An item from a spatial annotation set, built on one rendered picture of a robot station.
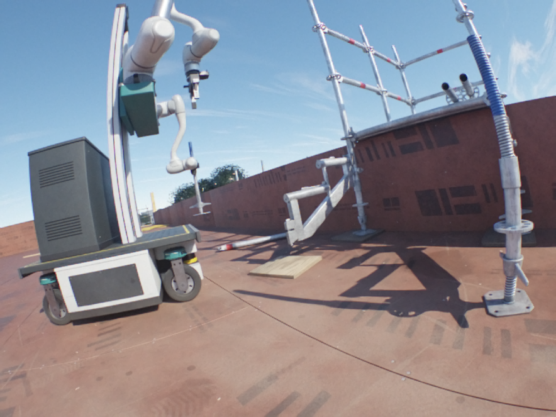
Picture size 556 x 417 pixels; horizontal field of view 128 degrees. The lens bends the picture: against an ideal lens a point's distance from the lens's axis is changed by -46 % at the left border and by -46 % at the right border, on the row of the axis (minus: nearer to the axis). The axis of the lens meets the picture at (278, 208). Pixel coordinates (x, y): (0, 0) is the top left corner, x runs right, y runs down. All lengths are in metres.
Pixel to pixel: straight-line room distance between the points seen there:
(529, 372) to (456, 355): 0.19
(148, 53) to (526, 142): 1.90
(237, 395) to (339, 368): 0.24
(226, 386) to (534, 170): 1.64
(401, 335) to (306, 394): 0.30
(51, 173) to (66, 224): 0.25
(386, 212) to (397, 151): 0.45
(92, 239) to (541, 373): 1.49
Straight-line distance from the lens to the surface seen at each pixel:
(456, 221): 1.68
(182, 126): 2.30
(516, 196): 0.74
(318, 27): 2.24
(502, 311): 0.80
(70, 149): 1.27
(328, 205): 1.57
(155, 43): 1.15
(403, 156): 1.76
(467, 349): 0.66
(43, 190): 1.31
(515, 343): 0.70
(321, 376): 0.61
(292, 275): 1.21
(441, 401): 0.54
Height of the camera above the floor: 0.42
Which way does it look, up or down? 3 degrees down
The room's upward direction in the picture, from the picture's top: 10 degrees counter-clockwise
